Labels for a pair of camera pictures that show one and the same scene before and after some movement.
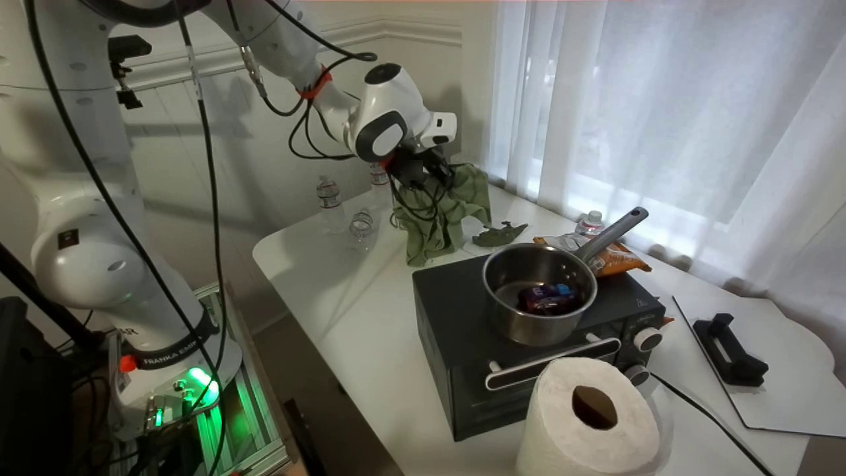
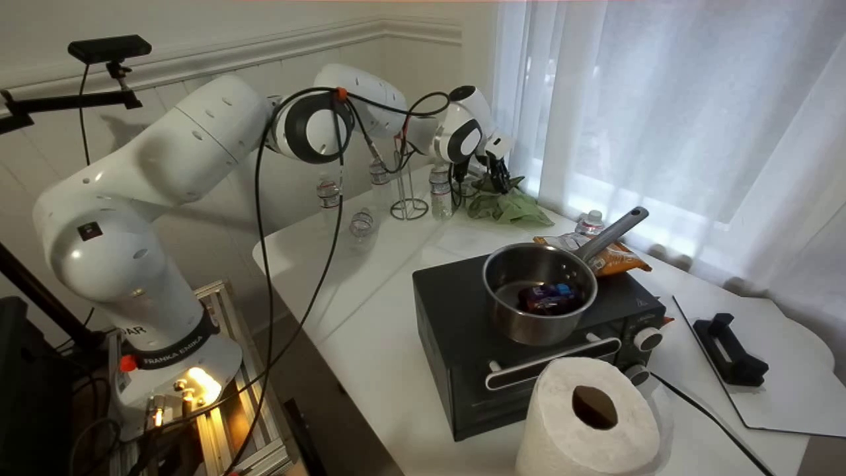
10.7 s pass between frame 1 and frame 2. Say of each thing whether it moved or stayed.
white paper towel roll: stayed
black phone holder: stayed
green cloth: moved
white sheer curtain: stayed
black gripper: moved
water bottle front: stayed
